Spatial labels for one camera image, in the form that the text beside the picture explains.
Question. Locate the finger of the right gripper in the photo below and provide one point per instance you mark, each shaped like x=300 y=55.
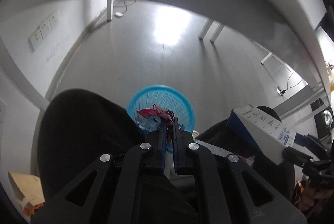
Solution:
x=296 y=157
x=310 y=142

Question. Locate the wall socket panel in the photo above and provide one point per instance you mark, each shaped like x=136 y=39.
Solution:
x=44 y=29

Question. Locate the cardboard box on floor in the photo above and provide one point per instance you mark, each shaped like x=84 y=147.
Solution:
x=28 y=192

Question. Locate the white blue carton box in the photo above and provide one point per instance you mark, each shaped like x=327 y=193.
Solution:
x=261 y=130

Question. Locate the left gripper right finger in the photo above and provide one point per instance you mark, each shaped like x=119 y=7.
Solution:
x=183 y=164

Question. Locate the white power adapter with cable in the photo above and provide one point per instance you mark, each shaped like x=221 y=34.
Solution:
x=123 y=7

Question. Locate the blue snack bag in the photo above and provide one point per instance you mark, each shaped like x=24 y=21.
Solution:
x=147 y=126

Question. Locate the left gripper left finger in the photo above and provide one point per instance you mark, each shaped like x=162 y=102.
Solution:
x=161 y=145

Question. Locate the person's right hand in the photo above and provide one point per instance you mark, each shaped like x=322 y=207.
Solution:
x=311 y=195

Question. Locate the red snack bag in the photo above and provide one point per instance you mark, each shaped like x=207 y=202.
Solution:
x=157 y=111

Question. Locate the person's left leg black trousers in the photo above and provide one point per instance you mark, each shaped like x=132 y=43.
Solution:
x=77 y=127

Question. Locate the blue plastic waste basket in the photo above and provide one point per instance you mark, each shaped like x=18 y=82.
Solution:
x=166 y=97

